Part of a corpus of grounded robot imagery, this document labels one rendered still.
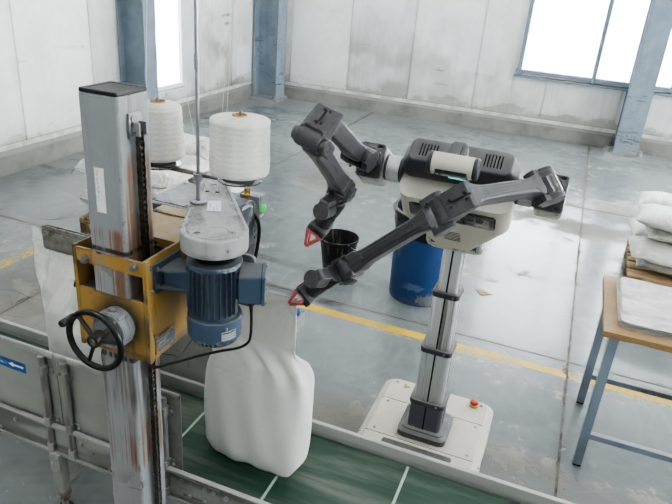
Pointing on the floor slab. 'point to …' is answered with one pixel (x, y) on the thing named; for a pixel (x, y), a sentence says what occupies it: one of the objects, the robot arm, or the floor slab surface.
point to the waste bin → (414, 267)
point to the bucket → (337, 245)
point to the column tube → (122, 285)
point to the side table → (608, 325)
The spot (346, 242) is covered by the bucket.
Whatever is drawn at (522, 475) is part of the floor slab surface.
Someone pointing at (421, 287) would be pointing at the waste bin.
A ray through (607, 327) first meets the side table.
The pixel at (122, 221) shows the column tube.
